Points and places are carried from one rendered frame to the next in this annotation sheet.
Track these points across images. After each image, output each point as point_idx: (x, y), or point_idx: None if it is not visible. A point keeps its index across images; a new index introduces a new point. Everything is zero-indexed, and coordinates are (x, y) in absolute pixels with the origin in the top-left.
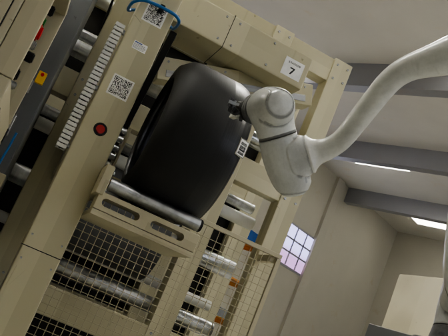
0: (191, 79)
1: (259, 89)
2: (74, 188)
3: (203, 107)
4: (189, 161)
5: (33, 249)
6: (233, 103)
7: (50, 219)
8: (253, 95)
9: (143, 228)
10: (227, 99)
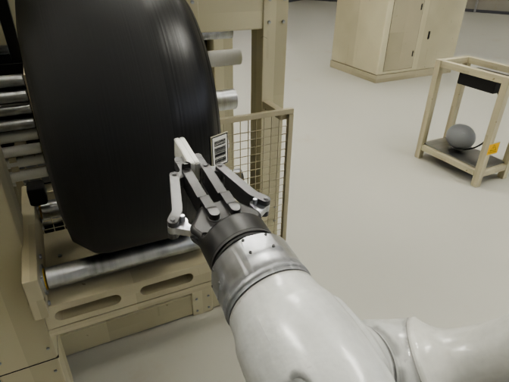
0: (53, 76)
1: (258, 349)
2: (4, 294)
3: (112, 136)
4: (145, 222)
5: (17, 371)
6: (182, 233)
7: (7, 339)
8: (246, 364)
9: (135, 302)
10: (148, 78)
